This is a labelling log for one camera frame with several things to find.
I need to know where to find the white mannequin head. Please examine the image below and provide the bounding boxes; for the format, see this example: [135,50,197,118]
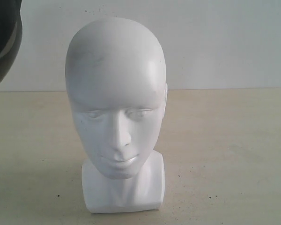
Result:
[65,17,168,213]

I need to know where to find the black helmet with tinted visor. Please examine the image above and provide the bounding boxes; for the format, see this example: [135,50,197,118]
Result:
[0,0,22,83]

